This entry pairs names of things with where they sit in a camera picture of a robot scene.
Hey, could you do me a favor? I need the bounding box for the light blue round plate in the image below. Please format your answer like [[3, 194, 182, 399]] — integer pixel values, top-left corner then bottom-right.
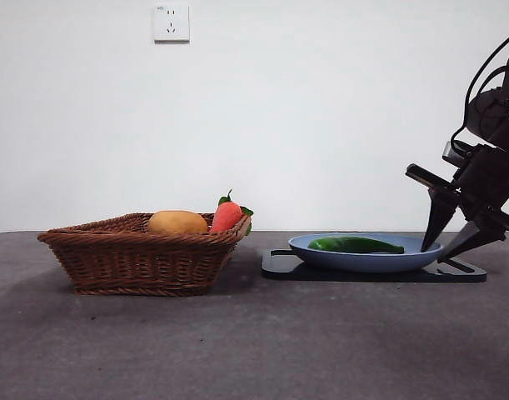
[[287, 232, 445, 274]]

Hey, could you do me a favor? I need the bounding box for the green pepper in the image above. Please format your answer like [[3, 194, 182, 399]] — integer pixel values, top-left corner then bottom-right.
[[307, 236, 405, 256]]

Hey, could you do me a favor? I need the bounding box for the black rectangular tray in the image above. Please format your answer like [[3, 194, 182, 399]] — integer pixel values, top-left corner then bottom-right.
[[261, 248, 487, 284]]

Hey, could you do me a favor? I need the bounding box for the orange carrot with green leaves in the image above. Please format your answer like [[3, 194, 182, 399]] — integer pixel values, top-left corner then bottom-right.
[[207, 189, 254, 237]]

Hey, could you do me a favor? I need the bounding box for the yellow-brown potato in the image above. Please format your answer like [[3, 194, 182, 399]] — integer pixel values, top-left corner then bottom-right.
[[147, 209, 209, 235]]

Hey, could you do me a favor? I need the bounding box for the brown wicker basket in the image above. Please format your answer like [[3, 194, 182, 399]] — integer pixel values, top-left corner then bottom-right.
[[37, 212, 252, 297]]

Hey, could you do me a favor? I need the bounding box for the pale grey camera box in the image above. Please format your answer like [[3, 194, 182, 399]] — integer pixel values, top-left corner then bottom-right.
[[442, 140, 468, 166]]

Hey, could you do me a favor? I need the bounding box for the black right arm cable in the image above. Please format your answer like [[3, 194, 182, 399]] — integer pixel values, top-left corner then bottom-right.
[[450, 27, 509, 152]]

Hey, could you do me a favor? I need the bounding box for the white wall socket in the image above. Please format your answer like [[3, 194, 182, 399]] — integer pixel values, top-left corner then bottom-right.
[[152, 3, 190, 44]]

